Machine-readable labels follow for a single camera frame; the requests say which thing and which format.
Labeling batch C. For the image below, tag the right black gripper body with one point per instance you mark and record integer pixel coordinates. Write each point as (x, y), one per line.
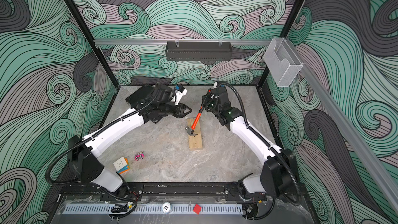
(209, 102)

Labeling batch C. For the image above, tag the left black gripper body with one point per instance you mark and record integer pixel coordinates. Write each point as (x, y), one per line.
(167, 109)

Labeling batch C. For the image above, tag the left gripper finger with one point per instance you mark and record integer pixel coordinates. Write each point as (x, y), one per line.
(184, 109)
(180, 115)

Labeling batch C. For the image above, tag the claw hammer orange black handle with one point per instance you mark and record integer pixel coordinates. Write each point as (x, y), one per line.
(190, 129)

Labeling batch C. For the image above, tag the wooden block with nails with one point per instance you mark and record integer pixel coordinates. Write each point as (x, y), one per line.
(195, 142)

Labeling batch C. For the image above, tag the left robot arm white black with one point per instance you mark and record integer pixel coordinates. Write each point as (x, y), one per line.
(83, 153)

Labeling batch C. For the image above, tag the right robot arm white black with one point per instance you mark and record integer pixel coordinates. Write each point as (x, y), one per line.
(279, 171)

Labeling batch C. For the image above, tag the black hard case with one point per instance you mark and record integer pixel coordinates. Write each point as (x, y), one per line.
(143, 98)

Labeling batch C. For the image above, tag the pink toy car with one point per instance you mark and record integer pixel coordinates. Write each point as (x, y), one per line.
(139, 156)

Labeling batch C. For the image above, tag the rubiks cube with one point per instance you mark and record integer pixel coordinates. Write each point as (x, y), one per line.
(122, 165)

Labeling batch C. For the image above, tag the white round knob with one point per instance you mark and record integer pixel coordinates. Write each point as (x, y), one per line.
(166, 207)

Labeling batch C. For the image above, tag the red cube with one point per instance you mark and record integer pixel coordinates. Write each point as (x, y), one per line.
(197, 209)

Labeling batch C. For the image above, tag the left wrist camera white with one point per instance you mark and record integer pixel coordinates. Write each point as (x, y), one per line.
(179, 92)

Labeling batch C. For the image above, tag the black wall tray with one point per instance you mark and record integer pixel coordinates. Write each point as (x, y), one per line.
(204, 51)

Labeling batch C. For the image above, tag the clear mesh wall holder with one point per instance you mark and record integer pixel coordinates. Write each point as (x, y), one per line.
(283, 61)

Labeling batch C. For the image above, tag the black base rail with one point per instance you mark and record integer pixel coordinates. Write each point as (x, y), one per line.
(141, 191)

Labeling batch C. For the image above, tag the aluminium wall rail back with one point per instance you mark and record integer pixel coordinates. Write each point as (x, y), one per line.
(143, 41)

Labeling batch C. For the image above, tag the aluminium wall rail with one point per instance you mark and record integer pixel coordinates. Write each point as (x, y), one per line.
(143, 41)
(317, 75)

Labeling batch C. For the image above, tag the aluminium wall rail right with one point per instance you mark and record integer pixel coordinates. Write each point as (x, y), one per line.
(317, 75)

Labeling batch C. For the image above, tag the white slotted cable duct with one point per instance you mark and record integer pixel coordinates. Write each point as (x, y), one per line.
(155, 208)

